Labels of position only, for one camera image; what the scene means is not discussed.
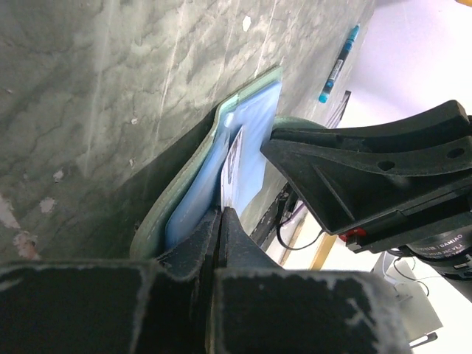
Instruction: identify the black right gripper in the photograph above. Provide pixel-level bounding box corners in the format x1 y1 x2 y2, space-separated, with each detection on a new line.
262 100 471 282

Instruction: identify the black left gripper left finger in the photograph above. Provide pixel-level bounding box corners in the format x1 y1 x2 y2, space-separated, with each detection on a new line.
1 208 221 353

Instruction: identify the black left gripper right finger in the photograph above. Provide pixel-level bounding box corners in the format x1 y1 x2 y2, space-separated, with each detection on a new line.
210 208 411 353

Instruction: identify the grey credit card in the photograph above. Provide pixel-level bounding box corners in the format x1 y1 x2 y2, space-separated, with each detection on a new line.
221 127 244 209

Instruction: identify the green card holder wallet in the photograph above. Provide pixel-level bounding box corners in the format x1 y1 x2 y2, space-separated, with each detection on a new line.
128 66 329 261

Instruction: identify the blue marker pen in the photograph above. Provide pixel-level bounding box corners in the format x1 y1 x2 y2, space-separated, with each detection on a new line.
319 24 360 103

